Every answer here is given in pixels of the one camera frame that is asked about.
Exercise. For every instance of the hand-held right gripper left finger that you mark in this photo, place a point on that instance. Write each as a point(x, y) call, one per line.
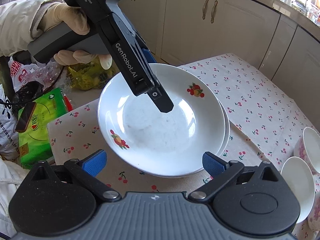
point(96, 161)

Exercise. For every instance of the person's left hand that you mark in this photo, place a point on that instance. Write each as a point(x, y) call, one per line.
point(65, 17)

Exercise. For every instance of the white jacket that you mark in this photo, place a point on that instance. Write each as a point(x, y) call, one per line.
point(10, 192)

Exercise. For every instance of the white cabinet door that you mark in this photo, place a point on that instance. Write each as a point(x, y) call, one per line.
point(305, 60)
point(245, 35)
point(185, 30)
point(150, 17)

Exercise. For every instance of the person's left forearm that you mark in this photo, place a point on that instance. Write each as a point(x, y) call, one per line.
point(17, 22)

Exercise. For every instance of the cherry print tablecloth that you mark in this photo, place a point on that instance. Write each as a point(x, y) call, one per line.
point(250, 92)

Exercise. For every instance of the white black print bag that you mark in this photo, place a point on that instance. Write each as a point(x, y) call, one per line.
point(7, 130)

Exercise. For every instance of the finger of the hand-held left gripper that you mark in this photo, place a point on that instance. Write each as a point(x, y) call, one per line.
point(162, 102)
point(150, 56)

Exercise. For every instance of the white red print bag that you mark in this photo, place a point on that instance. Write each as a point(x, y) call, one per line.
point(20, 72)

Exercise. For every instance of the black plastic bag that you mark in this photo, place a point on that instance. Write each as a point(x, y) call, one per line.
point(28, 91)

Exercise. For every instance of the white pink floral bowl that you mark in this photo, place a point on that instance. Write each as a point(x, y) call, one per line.
point(315, 205)
point(297, 190)
point(310, 150)

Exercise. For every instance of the dark brown phone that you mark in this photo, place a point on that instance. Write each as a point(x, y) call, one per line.
point(25, 117)

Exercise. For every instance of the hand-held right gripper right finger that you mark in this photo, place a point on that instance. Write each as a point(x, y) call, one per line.
point(212, 163)

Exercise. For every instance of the green tissue pack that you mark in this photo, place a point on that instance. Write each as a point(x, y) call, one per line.
point(42, 135)

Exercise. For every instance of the yellow green plastic bag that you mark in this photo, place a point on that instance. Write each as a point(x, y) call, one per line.
point(87, 77)

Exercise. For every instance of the white fruit print plate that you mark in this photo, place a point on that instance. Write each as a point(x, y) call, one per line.
point(162, 135)
point(227, 135)

